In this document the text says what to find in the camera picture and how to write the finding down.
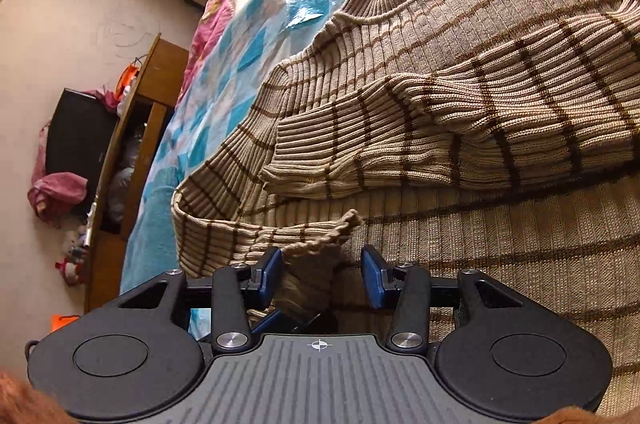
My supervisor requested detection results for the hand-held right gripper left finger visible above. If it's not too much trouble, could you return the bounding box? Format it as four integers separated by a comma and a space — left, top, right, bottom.
102, 247, 286, 354

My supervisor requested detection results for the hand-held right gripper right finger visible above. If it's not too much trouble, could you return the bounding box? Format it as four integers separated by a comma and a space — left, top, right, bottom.
360, 244, 526, 351

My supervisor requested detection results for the beige brown-striped ribbed sweater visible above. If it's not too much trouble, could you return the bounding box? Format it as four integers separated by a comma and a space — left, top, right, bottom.
170, 0, 640, 407

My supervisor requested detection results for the light blue fuzzy blanket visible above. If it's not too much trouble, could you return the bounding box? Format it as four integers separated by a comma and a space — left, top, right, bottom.
119, 164, 187, 301

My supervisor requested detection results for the small stuffed toy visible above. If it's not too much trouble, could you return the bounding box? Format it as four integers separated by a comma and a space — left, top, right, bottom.
54, 228, 87, 288

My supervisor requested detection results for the small orange object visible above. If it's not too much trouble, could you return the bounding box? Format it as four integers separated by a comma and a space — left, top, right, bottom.
50, 311, 81, 333

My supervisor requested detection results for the pink cloth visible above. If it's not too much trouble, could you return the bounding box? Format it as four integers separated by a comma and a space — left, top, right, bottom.
27, 171, 89, 226

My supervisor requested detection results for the brown wooden cabinet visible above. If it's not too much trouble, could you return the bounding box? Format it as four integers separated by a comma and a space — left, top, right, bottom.
82, 33, 191, 312

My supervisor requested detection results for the black box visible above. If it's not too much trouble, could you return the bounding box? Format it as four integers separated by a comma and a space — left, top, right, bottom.
45, 88, 119, 201

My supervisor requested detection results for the orange plastic object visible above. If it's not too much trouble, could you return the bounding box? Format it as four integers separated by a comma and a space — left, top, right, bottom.
116, 61, 142, 101

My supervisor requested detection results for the pink floral bed quilt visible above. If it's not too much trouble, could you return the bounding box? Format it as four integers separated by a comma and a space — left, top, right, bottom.
181, 0, 261, 92

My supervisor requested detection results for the brown fuzzy cloth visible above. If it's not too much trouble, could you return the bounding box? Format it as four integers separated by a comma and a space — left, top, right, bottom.
0, 369, 68, 424
547, 404, 640, 424

